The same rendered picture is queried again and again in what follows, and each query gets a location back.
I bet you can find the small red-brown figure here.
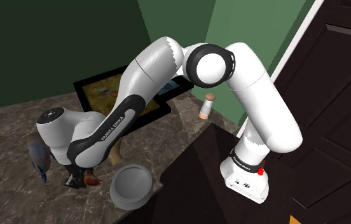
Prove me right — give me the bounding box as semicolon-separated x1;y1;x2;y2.
83;168;106;187

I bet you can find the blue and brown fish figure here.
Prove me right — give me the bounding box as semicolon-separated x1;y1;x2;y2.
25;131;53;184

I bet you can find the beige wooden piece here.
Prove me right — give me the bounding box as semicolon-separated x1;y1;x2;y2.
107;136;125;166

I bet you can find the grey bowl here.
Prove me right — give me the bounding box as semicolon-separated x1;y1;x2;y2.
109;164;154;211

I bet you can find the black framed fish picture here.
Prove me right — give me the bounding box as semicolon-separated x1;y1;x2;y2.
72;65;172;137

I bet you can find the dark robot stand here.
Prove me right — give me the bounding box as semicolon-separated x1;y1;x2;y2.
117;122;299;224

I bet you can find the black framed blue picture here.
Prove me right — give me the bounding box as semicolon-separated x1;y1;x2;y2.
156;75;195;102

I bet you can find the white shaker with brown cap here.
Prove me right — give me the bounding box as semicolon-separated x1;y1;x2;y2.
198;94;216;120

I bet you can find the dark panelled door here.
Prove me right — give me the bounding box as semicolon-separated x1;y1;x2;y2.
271;0;351;224

